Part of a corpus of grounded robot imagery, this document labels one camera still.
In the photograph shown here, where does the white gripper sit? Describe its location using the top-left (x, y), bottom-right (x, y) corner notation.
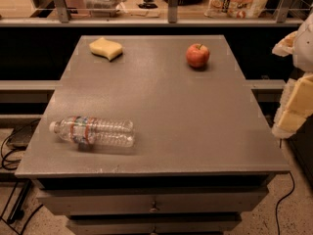
top-left (272, 14), bottom-right (313, 139)

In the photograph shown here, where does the yellow sponge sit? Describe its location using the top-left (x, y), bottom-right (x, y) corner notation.
top-left (89, 37), bottom-right (123, 61)

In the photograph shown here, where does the clear plastic container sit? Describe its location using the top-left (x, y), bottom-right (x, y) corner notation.
top-left (84, 0), bottom-right (123, 17)

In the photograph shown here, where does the red apple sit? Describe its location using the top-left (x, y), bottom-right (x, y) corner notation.
top-left (186, 43), bottom-right (210, 69)

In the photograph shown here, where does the black power adapter box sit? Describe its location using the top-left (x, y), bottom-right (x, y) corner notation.
top-left (6, 125), bottom-right (35, 149)

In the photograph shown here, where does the clear plastic water bottle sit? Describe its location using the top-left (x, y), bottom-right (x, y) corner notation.
top-left (49, 117), bottom-right (135, 148)

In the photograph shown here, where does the upper grey drawer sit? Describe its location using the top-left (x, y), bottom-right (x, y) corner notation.
top-left (37, 187), bottom-right (268, 216)

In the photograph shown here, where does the grey drawer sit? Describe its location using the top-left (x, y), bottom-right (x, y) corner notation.
top-left (37, 187), bottom-right (268, 216)
top-left (67, 214), bottom-right (242, 235)

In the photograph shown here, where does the printed food bag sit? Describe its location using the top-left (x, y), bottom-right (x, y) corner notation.
top-left (204, 0), bottom-right (268, 19)

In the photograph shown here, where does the black cables left floor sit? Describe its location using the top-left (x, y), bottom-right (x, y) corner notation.
top-left (0, 118), bottom-right (44, 235)

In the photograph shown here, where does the black cable right floor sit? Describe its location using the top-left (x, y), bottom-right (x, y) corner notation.
top-left (274, 171), bottom-right (296, 235)

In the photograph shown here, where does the lower grey drawer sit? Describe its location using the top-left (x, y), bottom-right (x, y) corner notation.
top-left (67, 214), bottom-right (242, 235)

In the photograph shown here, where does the grey drawer cabinet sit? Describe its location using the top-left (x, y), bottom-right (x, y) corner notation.
top-left (17, 35), bottom-right (289, 220)

